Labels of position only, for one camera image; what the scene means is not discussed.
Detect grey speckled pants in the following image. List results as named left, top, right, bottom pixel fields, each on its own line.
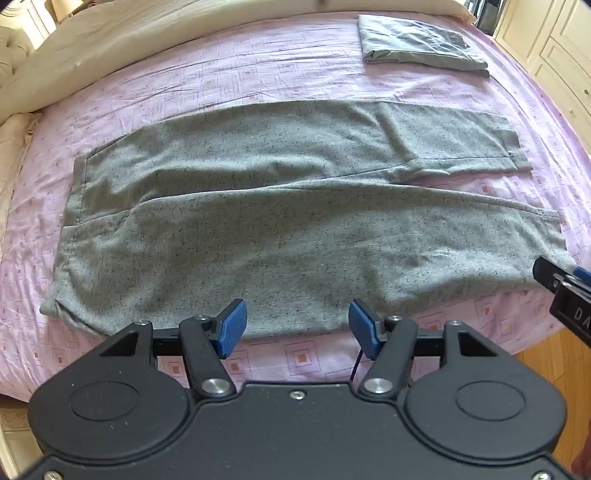
left=39, top=98, right=568, bottom=342

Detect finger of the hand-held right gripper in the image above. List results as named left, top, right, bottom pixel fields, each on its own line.
left=532, top=257, right=591, bottom=294

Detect cream duvet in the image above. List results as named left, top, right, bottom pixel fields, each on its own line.
left=0, top=0, right=478, bottom=125

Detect folded grey pants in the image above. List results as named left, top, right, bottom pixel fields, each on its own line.
left=358, top=14, right=491, bottom=78

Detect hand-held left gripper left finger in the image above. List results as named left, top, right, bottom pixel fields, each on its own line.
left=95, top=298, right=250, bottom=400

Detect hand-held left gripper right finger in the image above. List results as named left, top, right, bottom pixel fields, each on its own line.
left=348, top=299, right=502, bottom=400

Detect cream wardrobe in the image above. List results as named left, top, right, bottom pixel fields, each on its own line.
left=493, top=0, right=591, bottom=137

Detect dark furniture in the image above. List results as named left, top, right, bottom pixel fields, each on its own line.
left=475, top=0, right=505, bottom=34

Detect cream tufted headboard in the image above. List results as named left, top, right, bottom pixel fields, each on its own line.
left=0, top=0, right=65, bottom=77

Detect pink patterned bed sheet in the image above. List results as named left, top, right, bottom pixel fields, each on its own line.
left=0, top=11, right=591, bottom=411

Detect cream pillow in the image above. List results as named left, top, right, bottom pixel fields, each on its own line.
left=0, top=113, right=43, bottom=232

